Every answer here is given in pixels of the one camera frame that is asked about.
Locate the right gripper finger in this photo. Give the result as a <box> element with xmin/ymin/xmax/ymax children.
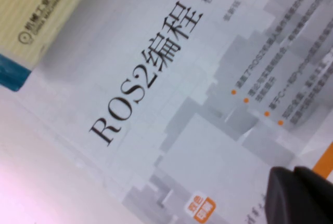
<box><xmin>265</xmin><ymin>166</ymin><xmax>333</xmax><ymax>224</ymax></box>

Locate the yellow-green mechanical design book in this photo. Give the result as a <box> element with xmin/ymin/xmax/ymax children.
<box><xmin>0</xmin><ymin>0</ymin><xmax>92</xmax><ymax>93</ymax></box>

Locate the white orange ROS2 book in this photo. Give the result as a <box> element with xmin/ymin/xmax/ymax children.
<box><xmin>15</xmin><ymin>0</ymin><xmax>333</xmax><ymax>224</ymax></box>

